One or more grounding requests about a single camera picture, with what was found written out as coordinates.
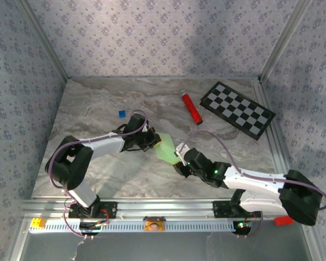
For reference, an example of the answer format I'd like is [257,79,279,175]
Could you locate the light green paper sheet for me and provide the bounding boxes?
[153,132,180,165]

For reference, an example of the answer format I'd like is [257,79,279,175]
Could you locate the red glitter tube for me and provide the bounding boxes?
[180,90,203,125]

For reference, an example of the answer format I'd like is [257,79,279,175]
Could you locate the black and white checkerboard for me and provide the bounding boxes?
[199,80,277,141]

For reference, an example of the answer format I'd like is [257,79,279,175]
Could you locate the grey metal panel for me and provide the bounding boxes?
[9,220,324,261]

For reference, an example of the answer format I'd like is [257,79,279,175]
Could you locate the red toy brick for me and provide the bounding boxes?
[274,216,294,226]

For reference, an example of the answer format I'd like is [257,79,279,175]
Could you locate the yellow toy brick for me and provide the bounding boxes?
[30,217,47,228]

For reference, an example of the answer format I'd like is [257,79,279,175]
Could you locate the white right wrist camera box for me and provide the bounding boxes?
[175,143,191,165]

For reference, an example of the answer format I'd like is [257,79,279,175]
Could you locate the long aluminium mounting rail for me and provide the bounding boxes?
[19,198,315,220]

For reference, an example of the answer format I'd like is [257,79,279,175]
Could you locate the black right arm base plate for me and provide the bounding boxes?
[212,200,263,219]

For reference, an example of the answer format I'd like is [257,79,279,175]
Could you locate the orange clamp on rail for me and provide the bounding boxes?
[142,216,166,232]

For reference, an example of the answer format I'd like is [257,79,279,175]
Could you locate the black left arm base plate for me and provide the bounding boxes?
[67,201,118,219]

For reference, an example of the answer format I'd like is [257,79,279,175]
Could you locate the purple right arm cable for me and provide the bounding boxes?
[176,130,326,239]

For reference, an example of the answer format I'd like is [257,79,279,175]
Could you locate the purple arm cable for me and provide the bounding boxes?
[176,130,326,239]
[48,109,149,240]

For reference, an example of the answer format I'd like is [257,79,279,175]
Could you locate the white slotted cable duct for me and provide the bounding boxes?
[29,219,236,233]

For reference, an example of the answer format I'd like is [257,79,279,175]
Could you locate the aluminium side rail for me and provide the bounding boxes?
[251,81,300,198]

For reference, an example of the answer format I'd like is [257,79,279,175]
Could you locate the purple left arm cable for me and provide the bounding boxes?
[48,109,149,240]

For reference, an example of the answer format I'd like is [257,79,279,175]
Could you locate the aluminium frame post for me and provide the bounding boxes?
[259,0,313,82]

